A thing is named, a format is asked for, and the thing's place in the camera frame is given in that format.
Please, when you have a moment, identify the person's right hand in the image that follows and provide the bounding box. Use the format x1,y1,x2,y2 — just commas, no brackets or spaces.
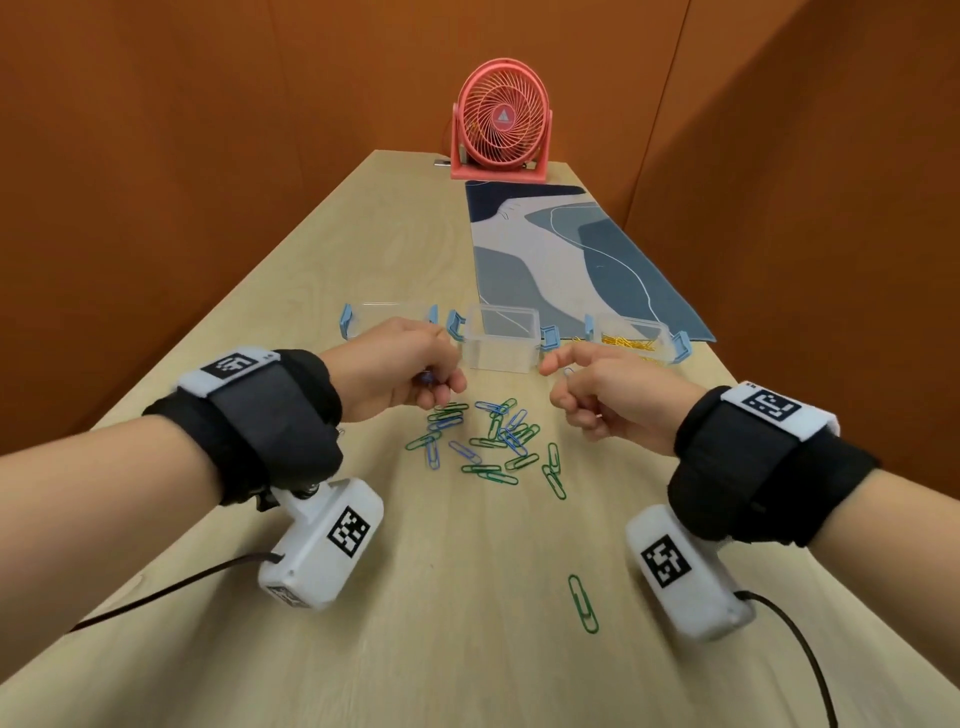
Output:
538,341,712,459

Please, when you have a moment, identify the person's left hand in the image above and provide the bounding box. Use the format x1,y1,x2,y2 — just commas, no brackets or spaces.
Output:
320,317,469,425

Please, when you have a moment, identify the clear box with blue latches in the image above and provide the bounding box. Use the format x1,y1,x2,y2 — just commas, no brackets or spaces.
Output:
446,305,561,374
338,301,440,340
583,314,693,367

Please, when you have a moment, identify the pile of mixed paper clips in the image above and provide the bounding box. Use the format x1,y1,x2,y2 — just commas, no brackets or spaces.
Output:
404,397,568,502

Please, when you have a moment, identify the single green paper clip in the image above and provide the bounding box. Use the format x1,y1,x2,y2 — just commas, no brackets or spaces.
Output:
567,574,600,635

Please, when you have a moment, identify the person's left forearm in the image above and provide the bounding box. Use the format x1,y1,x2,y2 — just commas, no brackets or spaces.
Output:
0,414,225,688

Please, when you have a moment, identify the black left wristband with tags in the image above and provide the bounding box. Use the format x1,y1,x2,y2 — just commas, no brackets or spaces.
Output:
142,347,345,508

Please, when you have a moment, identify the black wristband with tags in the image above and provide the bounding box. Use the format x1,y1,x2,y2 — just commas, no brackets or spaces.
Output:
667,382,883,547
142,347,345,508

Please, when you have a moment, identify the blue patterned desk mat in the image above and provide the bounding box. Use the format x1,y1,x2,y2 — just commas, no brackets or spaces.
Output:
464,180,718,344

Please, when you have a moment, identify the black right wristband with tags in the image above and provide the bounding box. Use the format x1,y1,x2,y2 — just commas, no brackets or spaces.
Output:
667,382,883,547

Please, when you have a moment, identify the pink desk fan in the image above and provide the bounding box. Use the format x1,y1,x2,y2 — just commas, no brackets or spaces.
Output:
450,57,554,184

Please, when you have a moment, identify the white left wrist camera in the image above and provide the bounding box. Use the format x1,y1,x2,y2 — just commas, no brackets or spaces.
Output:
258,478,385,610

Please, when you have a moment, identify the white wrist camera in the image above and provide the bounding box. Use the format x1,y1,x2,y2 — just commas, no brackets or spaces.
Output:
258,478,385,610
626,503,757,643

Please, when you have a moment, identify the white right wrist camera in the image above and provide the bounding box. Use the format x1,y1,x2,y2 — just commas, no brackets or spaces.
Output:
626,503,757,643

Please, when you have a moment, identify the black left camera cable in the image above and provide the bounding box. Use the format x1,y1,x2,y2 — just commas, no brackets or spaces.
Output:
71,552,285,635

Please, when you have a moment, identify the black camera cable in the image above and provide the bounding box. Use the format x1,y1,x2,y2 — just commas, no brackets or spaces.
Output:
71,552,285,635
734,590,840,728

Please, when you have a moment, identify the black right camera cable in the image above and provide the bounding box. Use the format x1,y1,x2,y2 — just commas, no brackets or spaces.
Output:
734,590,840,728

